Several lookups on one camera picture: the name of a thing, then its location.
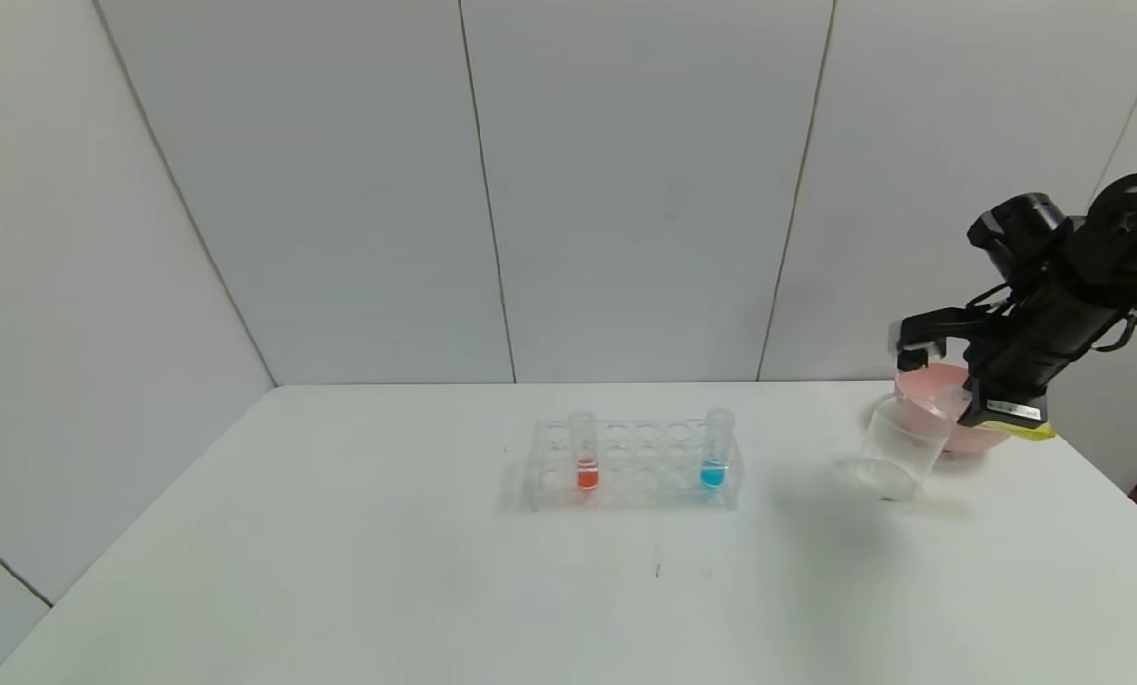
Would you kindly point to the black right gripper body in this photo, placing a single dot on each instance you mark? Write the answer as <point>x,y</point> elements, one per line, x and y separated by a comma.
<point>1008,408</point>

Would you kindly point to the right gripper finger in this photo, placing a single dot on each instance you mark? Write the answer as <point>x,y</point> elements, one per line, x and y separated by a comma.
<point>1010,409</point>

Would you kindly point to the test tube with yellow pigment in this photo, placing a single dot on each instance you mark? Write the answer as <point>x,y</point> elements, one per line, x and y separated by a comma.
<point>1039,433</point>

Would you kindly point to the test tube with blue pigment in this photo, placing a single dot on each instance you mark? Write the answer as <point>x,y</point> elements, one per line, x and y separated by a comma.
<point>713,473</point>

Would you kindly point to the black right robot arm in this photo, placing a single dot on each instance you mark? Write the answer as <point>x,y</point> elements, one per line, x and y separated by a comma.
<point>1110,247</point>

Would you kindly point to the clear plastic beaker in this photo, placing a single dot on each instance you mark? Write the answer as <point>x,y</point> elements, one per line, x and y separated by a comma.
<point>896,457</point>

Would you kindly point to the clear plastic test tube rack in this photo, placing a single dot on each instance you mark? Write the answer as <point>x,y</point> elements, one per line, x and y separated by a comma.
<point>649,476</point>

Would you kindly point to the test tube with red pigment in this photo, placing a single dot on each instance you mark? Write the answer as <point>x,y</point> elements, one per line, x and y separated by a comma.
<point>585,471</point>

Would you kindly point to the pink bowl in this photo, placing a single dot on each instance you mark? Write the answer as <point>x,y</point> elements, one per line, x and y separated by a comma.
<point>930,400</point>

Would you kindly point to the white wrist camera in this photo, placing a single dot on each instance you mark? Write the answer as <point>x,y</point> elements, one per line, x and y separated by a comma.
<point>915,341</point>

